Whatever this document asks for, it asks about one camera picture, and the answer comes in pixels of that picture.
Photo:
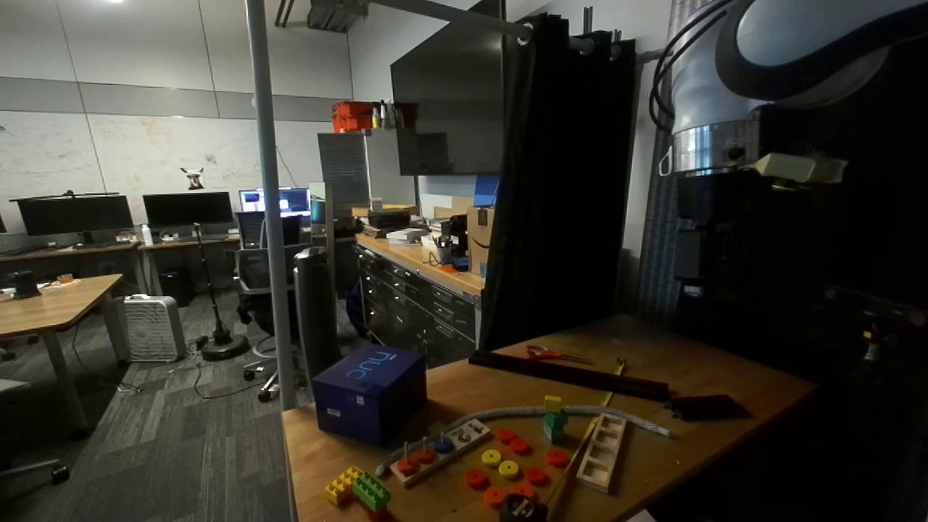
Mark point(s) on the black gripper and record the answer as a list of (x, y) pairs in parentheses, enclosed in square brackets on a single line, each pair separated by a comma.
[(727, 200)]

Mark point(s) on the small drone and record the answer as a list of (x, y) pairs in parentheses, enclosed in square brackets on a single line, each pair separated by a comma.
[(194, 178)]

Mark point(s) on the large black wall screen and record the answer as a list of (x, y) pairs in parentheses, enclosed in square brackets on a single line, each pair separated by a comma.
[(455, 97)]

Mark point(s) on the flat black strip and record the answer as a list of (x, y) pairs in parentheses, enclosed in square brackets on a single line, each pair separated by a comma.
[(713, 406)]

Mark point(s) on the thin wooden stick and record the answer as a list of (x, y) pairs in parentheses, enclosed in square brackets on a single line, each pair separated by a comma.
[(582, 451)]

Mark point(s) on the workbench with black drawers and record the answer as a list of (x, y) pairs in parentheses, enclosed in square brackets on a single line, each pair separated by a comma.
[(417, 300)]

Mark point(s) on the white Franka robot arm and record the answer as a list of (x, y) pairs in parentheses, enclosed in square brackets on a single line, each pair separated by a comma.
[(774, 59)]

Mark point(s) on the yellow disc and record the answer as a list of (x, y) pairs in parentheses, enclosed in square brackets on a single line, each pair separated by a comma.
[(492, 457), (508, 467)]

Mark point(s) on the long black bar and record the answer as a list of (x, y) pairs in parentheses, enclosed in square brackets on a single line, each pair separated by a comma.
[(571, 377)]

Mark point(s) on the blue cardboard box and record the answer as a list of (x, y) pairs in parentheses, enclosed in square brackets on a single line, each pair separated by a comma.
[(372, 393)]

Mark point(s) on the black office chair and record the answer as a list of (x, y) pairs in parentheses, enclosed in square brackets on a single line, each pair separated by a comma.
[(256, 291)]

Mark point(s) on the lit blue screen monitor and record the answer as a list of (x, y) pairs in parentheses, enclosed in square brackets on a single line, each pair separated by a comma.
[(252, 199), (294, 200)]

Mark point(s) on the dark grey tall chair back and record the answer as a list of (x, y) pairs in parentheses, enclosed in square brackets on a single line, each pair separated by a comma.
[(317, 315)]

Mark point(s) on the grey tall cabinet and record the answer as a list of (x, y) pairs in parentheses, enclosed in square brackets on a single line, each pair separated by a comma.
[(345, 175)]

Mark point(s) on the wooden office desk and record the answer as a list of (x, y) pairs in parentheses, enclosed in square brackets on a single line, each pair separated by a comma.
[(49, 309)]

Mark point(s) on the brown cardboard box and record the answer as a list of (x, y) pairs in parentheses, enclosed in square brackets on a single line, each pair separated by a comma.
[(479, 239)]

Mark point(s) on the white wooden slotted tray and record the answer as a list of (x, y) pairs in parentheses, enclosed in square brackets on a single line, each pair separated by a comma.
[(603, 452)]

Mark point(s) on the yellow and green toy bricks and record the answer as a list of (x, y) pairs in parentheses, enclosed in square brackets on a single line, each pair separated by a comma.
[(358, 487)]

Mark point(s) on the blue disc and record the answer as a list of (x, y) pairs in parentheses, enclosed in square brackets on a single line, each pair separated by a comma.
[(446, 445)]

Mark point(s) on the black curtain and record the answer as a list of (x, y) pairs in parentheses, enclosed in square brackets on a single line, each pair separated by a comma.
[(553, 191)]

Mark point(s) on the silver hard case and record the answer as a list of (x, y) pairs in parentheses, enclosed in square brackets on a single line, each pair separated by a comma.
[(156, 328)]

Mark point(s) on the orange storage box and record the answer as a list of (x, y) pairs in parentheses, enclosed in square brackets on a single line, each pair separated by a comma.
[(352, 117)]

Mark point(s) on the black computer monitor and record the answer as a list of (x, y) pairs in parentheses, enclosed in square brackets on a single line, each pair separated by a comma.
[(73, 216), (189, 209)]

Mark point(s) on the red scissors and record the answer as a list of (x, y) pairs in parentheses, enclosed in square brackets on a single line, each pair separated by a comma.
[(553, 355)]

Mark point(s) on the beige wrist camera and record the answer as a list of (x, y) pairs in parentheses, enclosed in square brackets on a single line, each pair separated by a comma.
[(798, 165)]

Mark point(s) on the grey metal pole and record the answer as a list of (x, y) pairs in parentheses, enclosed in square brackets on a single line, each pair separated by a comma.
[(271, 191)]

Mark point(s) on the wooden peg board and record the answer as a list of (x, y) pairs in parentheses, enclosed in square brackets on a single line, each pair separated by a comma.
[(440, 451)]

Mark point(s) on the long wall desk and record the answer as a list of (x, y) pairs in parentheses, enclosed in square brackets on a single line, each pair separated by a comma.
[(97, 252)]

